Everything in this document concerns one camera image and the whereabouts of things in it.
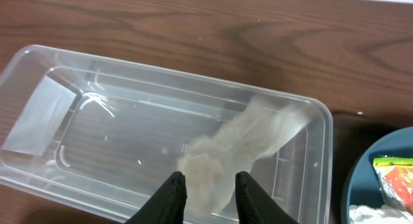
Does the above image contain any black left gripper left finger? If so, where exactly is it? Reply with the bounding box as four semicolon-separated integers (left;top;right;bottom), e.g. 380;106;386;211
125;171;187;224

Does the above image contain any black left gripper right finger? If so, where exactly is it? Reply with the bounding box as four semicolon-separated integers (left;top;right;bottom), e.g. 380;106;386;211
235;171;298;224

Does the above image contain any pandan cake wrapper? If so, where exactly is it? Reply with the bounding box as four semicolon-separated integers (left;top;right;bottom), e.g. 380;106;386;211
372;157;412;214

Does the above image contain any crumpled white napkin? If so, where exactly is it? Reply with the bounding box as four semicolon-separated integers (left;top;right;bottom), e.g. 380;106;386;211
348;205;412;224

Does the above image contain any clear plastic bin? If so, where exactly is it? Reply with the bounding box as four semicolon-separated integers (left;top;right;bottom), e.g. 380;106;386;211
1;45;332;223

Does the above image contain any dark blue plate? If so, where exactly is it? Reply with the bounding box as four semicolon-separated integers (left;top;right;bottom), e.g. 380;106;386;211
341;127;412;224

